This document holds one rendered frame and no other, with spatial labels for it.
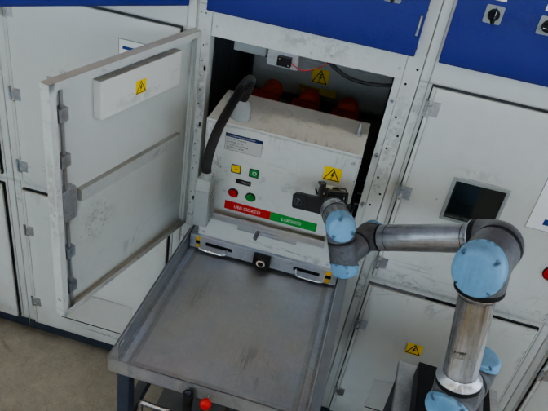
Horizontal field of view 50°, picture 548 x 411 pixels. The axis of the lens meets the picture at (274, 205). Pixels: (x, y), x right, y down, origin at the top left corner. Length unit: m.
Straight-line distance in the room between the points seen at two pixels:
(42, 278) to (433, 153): 1.73
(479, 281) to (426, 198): 0.66
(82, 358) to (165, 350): 1.12
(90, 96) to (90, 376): 1.53
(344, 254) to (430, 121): 0.53
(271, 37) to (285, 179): 0.44
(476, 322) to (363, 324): 0.92
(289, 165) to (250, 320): 0.51
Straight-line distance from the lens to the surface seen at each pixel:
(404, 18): 1.75
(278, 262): 2.06
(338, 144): 1.80
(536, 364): 2.46
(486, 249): 1.35
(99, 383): 2.78
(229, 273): 2.06
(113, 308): 2.67
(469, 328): 1.47
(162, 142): 1.93
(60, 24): 2.09
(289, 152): 1.80
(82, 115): 1.61
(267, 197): 1.92
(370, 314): 2.28
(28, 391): 2.79
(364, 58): 1.81
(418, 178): 1.93
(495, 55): 1.78
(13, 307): 2.98
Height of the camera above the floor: 2.17
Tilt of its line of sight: 34 degrees down
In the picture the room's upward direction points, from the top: 10 degrees clockwise
